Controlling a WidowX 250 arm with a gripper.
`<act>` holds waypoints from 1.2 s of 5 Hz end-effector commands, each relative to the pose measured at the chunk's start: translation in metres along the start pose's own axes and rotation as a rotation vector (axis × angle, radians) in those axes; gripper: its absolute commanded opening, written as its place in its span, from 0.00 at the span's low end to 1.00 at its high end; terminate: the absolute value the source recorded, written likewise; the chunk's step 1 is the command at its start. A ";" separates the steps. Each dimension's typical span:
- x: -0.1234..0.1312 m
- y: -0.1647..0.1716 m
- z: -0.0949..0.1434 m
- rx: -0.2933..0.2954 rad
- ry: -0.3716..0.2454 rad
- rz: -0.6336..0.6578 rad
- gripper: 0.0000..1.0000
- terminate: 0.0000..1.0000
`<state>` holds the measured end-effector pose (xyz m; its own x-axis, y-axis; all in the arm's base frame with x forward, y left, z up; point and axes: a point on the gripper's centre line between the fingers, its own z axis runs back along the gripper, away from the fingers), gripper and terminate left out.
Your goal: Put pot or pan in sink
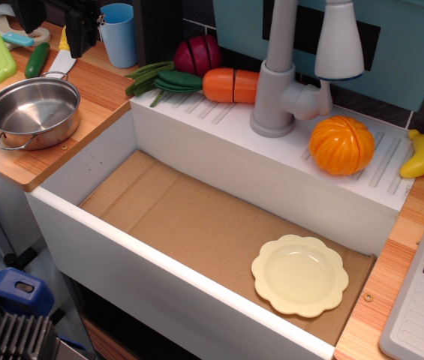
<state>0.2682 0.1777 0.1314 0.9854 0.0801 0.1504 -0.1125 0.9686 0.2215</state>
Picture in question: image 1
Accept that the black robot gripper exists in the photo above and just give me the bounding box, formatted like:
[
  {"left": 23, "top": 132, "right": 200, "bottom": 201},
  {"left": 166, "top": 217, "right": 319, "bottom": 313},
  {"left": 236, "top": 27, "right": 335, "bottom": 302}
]
[{"left": 11, "top": 0, "right": 103, "bottom": 58}]

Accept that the stainless steel pot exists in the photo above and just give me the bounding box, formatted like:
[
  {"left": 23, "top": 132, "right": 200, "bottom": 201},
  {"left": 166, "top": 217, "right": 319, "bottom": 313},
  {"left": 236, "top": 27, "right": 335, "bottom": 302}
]
[{"left": 0, "top": 73, "right": 81, "bottom": 151}]

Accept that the white toy sink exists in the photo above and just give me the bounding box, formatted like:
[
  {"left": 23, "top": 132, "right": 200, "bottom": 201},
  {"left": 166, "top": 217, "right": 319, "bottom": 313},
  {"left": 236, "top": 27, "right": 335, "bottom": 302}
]
[{"left": 28, "top": 95, "right": 413, "bottom": 359}]

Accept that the light blue plastic cup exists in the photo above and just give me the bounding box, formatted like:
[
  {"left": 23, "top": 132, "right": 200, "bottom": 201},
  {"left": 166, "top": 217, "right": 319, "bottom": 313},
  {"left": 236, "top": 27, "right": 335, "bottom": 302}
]
[{"left": 100, "top": 3, "right": 138, "bottom": 68}]

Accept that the green toy cucumber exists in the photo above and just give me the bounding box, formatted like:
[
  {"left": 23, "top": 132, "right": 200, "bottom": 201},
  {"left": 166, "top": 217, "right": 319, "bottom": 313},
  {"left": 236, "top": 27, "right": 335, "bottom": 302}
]
[{"left": 25, "top": 43, "right": 50, "bottom": 79}]

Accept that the purple toy onion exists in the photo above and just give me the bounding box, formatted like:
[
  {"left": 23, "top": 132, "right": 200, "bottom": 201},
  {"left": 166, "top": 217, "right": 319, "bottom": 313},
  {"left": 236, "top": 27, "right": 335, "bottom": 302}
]
[{"left": 173, "top": 34, "right": 223, "bottom": 77}]

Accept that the orange toy carrot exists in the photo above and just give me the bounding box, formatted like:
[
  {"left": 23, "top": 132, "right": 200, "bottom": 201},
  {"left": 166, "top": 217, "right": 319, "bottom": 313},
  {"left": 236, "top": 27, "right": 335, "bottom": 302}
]
[{"left": 125, "top": 61, "right": 259, "bottom": 107}]

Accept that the grey toy faucet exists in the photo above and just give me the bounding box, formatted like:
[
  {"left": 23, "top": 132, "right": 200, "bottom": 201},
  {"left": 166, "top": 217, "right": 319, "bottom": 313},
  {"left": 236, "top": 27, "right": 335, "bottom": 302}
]
[{"left": 250, "top": 1, "right": 365, "bottom": 138}]

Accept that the brown cardboard sheet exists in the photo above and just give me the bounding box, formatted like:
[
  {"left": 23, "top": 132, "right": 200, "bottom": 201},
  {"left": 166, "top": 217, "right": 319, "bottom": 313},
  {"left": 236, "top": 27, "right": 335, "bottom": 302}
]
[{"left": 79, "top": 150, "right": 377, "bottom": 347}]

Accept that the blue clamp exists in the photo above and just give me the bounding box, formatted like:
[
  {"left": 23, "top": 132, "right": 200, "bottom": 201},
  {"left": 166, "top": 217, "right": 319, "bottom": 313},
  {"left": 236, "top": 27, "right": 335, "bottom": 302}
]
[{"left": 0, "top": 268, "right": 55, "bottom": 317}]

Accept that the orange toy pumpkin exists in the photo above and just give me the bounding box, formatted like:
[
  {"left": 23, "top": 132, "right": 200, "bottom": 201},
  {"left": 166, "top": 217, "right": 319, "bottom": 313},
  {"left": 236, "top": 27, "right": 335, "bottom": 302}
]
[{"left": 308, "top": 115, "right": 375, "bottom": 176}]

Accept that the cream scalloped plate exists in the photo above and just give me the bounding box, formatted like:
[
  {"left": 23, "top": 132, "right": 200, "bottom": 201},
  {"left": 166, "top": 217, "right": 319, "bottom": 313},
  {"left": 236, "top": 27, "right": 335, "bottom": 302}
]
[{"left": 251, "top": 234, "right": 349, "bottom": 318}]

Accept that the yellow toy banana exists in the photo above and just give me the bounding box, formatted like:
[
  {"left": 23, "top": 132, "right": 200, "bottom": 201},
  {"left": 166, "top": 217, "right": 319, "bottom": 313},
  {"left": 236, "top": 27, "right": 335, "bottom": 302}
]
[{"left": 399, "top": 129, "right": 424, "bottom": 179}]

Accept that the toy knife yellow handle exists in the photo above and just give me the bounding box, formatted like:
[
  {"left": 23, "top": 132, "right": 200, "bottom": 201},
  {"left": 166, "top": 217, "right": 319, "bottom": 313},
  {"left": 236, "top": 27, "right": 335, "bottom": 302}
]
[{"left": 45, "top": 26, "right": 76, "bottom": 79}]

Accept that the beige utensil blue handle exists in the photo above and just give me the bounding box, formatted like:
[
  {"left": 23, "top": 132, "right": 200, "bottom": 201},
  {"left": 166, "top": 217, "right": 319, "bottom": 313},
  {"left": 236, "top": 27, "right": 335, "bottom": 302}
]
[{"left": 0, "top": 4, "right": 51, "bottom": 50}]

